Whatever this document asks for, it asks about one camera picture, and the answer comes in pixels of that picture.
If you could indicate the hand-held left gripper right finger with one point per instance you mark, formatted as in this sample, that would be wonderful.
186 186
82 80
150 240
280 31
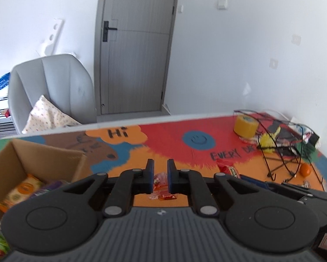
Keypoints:
171 177

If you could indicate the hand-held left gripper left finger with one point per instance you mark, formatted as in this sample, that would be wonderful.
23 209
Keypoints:
151 177

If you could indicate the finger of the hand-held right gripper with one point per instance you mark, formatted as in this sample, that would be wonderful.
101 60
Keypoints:
297 188
255 181

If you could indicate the orange snack packet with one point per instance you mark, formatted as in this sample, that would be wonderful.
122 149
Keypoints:
161 185

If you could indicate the red snack packet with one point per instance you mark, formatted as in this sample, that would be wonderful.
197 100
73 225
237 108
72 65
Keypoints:
226 166

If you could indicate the brown cardboard box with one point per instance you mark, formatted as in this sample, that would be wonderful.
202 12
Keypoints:
76 169

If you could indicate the bunch of keys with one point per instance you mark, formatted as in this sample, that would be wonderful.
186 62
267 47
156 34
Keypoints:
306 184

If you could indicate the orange fruit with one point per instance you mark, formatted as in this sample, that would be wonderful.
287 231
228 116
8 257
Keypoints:
306 169

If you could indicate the black charger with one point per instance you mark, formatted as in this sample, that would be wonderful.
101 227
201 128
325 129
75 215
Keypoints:
313 140

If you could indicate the yellow tape roll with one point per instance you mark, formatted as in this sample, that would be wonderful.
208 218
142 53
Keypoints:
245 127

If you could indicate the white power strip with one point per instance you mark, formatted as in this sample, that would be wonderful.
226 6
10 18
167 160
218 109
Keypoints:
297 127

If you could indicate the purple white snack packet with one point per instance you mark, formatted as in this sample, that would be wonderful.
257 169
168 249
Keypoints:
52 185

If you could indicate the grey door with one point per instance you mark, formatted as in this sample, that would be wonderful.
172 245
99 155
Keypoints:
136 60

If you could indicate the white dotted pillow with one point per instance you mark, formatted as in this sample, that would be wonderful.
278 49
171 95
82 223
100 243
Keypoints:
46 117

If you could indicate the long biscuit packet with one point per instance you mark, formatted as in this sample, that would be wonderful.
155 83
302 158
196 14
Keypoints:
21 191

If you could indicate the grey padded chair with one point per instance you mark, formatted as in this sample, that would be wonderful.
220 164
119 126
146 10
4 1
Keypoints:
59 82

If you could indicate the blue plastic bag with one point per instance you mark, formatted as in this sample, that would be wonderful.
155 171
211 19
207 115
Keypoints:
2 83

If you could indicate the white square wall plate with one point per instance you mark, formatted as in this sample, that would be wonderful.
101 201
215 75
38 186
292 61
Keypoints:
296 39
274 63

